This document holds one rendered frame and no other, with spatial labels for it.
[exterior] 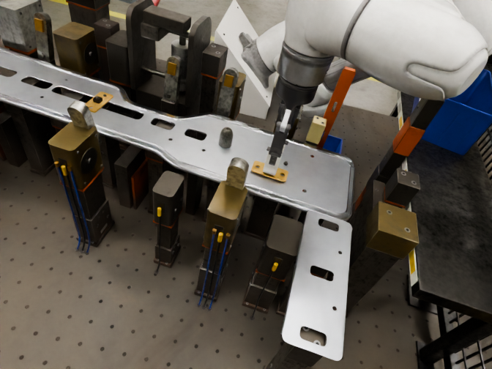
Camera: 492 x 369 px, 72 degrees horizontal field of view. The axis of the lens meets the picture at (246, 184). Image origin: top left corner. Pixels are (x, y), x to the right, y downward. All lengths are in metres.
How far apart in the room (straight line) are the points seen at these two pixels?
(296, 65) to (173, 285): 0.62
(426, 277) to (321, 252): 0.19
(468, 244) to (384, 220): 0.20
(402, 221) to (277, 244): 0.25
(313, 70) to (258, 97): 0.85
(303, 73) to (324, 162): 0.34
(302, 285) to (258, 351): 0.30
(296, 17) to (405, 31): 0.16
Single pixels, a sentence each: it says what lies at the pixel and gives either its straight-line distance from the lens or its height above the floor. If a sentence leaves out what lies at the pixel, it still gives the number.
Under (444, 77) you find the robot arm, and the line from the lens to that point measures 0.51.
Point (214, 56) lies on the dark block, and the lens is 0.95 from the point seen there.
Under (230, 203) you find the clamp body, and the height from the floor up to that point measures 1.05.
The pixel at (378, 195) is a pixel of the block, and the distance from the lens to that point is 0.87.
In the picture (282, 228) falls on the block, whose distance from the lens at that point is 0.72.
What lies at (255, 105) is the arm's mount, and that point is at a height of 0.75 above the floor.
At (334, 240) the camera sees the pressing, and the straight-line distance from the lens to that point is 0.72.
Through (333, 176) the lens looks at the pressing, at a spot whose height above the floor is 1.00.
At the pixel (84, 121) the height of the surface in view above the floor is 1.07.
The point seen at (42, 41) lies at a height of 1.04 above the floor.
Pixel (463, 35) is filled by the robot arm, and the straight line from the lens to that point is 0.52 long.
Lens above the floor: 1.54
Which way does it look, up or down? 46 degrees down
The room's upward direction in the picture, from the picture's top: 14 degrees clockwise
